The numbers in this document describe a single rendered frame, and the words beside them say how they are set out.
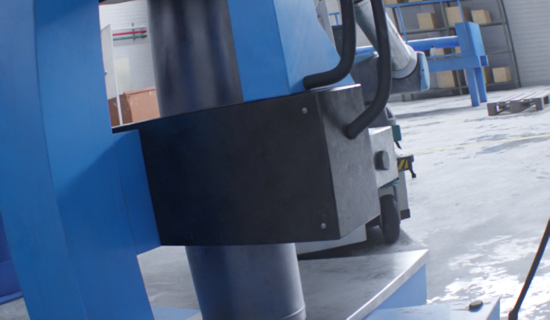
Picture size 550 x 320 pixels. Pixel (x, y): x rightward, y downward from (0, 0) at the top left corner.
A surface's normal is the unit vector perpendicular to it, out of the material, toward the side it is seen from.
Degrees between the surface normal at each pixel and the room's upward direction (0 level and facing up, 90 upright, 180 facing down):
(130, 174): 90
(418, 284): 90
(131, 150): 90
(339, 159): 90
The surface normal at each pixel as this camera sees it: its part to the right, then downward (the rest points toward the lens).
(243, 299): -0.06, 0.09
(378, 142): 0.84, -0.11
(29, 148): -0.51, 0.15
